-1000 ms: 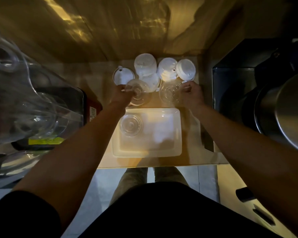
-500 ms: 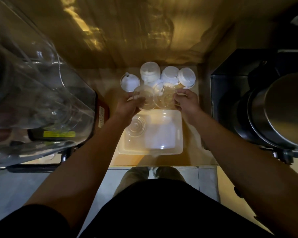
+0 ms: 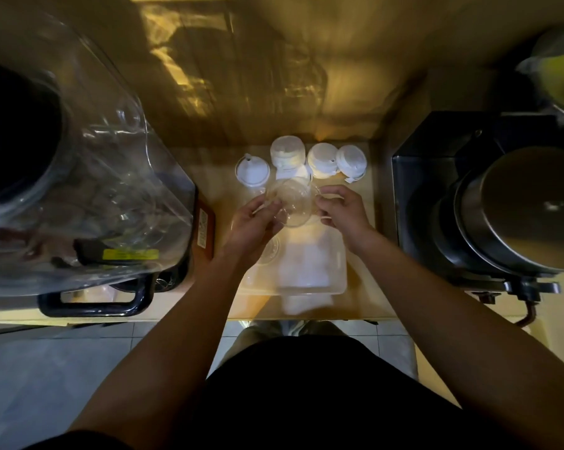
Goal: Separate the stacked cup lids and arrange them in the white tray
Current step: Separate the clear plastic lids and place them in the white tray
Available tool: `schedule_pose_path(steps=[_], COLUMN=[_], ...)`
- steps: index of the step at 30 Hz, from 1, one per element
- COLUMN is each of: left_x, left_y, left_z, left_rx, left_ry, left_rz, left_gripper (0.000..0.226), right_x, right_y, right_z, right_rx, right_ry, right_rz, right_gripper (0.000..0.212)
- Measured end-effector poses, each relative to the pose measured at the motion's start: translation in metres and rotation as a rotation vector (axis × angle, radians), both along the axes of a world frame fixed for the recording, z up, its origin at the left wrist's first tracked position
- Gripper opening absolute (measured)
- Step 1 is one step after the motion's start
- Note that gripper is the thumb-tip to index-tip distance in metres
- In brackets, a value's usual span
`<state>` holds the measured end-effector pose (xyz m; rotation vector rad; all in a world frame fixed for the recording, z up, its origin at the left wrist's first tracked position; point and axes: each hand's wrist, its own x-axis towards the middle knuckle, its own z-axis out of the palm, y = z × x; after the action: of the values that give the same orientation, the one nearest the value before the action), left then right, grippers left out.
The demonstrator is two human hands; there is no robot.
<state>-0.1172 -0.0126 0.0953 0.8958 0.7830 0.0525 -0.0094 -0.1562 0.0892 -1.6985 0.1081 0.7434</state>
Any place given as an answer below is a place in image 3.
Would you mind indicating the person's right hand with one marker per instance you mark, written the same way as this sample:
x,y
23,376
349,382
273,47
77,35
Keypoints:
x,y
352,215

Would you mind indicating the jar with yellow-green contents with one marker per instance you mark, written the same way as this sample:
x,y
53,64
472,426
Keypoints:
x,y
560,74

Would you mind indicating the blender with clear cover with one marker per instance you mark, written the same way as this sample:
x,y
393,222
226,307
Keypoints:
x,y
113,182

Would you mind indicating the tall stack of white lids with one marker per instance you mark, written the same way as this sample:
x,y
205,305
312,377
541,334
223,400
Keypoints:
x,y
287,152

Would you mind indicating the black blender jar top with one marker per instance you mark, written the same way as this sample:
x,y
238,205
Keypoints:
x,y
14,135

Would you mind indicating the steel round pot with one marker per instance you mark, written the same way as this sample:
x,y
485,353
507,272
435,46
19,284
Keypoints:
x,y
521,210

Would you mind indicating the person's black shirt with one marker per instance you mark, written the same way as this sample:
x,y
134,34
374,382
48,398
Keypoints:
x,y
310,393

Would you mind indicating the clear plastic bag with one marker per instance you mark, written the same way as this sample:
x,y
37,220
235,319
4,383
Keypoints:
x,y
89,294

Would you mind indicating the person's left hand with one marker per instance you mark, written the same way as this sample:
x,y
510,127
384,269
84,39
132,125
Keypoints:
x,y
249,234

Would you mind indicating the person's left forearm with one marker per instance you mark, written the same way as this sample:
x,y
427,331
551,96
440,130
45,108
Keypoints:
x,y
169,351

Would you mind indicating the clear dome lids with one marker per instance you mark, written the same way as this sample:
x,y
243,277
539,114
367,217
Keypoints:
x,y
270,250
293,203

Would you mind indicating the person's grey trousers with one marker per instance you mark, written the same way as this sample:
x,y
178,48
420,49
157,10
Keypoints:
x,y
249,337

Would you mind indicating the person's right forearm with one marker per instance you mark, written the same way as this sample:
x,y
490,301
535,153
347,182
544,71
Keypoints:
x,y
450,332

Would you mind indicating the white plastic tray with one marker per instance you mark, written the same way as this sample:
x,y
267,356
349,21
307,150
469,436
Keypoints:
x,y
310,267

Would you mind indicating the steel pot machine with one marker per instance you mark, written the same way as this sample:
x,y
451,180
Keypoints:
x,y
422,192

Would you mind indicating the black machine knob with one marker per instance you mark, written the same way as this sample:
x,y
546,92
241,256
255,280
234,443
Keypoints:
x,y
486,297

